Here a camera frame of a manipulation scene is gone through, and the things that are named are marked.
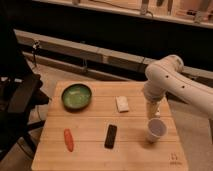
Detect yellow stick end effector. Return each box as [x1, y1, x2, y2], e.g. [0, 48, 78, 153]
[146, 102, 159, 119]

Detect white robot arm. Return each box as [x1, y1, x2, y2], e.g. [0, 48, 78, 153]
[143, 55, 213, 120]

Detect white block object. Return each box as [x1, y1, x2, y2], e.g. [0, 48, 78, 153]
[155, 103, 161, 118]

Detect white paper cup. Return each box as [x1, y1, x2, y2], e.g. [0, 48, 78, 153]
[146, 118, 167, 143]

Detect black rectangular remote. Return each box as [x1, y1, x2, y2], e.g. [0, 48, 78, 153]
[104, 125, 117, 149]

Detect wooden table board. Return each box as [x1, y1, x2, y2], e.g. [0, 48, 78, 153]
[32, 81, 188, 171]

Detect green round bowl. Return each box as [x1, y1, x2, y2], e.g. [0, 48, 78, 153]
[61, 83, 92, 110]

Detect orange carrot toy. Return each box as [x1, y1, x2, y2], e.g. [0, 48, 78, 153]
[64, 129, 74, 152]

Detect black office chair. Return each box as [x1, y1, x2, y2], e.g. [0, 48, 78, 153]
[0, 26, 49, 162]

